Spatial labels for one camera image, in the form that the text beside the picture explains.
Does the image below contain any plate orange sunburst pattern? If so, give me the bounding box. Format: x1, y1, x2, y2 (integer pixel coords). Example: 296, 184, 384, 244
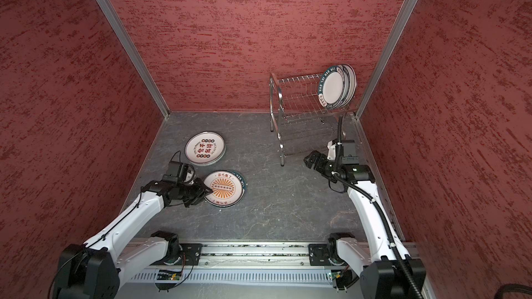
204, 170, 242, 208

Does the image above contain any patterned plate green rim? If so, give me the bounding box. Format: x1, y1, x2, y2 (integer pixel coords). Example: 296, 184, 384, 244
231, 170, 248, 203

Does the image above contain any chrome wire dish rack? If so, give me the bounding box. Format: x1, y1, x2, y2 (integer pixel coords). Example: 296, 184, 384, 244
269, 73, 350, 167

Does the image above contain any patterned plate dark rim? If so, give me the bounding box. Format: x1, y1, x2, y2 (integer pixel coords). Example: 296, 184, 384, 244
317, 65, 346, 109

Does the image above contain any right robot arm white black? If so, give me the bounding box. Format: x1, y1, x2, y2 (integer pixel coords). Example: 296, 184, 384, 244
304, 151, 426, 298

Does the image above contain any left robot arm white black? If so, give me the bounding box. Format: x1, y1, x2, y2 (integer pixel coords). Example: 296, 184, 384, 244
48, 179, 213, 298

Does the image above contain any left small circuit board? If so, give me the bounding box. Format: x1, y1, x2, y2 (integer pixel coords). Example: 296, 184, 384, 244
156, 270, 183, 282

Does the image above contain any small circuit board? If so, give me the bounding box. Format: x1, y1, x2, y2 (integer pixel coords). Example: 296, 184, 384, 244
156, 270, 183, 282
328, 270, 354, 290

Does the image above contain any right small circuit board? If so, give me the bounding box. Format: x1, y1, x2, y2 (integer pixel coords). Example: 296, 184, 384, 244
328, 270, 354, 290

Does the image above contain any right black corrugated cable conduit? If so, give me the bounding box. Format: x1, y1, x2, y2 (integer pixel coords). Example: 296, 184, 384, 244
328, 115, 425, 299

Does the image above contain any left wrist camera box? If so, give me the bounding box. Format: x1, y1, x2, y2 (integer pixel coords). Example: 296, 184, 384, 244
162, 161, 196, 185

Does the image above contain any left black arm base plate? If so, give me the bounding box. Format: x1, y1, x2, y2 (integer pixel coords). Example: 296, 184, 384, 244
155, 243, 203, 266

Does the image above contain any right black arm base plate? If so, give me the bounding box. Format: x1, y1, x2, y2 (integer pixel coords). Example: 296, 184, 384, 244
308, 243, 365, 267

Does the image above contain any aluminium mounting rail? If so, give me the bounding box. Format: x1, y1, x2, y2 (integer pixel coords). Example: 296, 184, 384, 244
120, 240, 416, 270

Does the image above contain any right aluminium corner post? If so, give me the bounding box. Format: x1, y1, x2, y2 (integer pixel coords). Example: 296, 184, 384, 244
355, 0, 418, 121

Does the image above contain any aluminium corner post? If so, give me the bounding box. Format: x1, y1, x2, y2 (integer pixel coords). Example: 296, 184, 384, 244
355, 0, 418, 121
96, 0, 171, 119

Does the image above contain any black cable bottom right corner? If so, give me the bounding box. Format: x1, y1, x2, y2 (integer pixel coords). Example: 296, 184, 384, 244
493, 283, 532, 299

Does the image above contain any left aluminium corner post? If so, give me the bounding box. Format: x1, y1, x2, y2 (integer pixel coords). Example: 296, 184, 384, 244
96, 0, 171, 119

